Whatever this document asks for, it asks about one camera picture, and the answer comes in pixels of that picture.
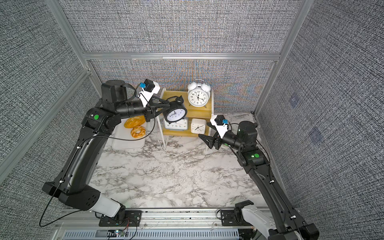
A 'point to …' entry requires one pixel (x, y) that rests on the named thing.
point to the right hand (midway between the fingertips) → (205, 125)
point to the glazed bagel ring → (138, 135)
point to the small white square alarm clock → (198, 126)
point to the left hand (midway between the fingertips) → (169, 102)
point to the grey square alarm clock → (180, 125)
